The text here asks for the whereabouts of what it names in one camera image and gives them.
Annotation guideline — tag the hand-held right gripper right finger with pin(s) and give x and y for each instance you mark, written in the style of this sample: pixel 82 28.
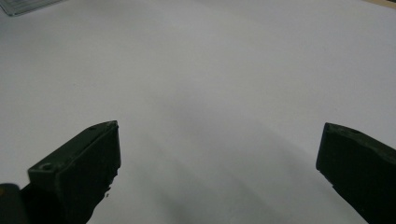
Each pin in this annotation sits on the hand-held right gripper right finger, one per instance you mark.
pixel 361 168

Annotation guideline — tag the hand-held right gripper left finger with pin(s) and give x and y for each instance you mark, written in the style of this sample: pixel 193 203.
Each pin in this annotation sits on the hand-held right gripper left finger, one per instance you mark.
pixel 84 168

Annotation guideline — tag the wooden table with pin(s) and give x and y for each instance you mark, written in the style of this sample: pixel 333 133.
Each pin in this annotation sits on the wooden table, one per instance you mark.
pixel 387 2

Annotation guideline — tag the clear plastic packaging box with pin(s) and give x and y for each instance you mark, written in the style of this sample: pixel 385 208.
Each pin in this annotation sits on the clear plastic packaging box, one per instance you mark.
pixel 25 5

